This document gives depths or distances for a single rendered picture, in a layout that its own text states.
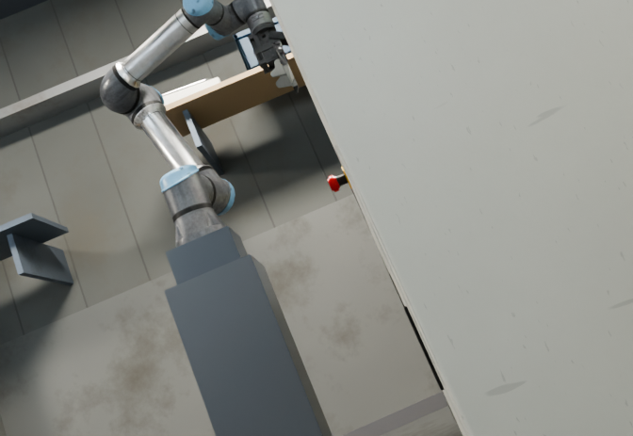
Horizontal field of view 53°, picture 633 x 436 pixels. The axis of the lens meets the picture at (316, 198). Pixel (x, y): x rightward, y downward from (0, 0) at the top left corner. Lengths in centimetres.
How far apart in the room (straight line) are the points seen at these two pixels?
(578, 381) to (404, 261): 20
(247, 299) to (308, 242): 212
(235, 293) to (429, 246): 101
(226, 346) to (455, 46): 109
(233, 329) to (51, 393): 254
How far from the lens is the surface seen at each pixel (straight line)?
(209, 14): 191
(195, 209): 175
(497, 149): 69
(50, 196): 422
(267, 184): 383
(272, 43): 190
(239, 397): 162
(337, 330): 366
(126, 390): 389
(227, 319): 163
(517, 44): 74
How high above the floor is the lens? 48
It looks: 14 degrees up
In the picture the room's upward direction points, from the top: 24 degrees counter-clockwise
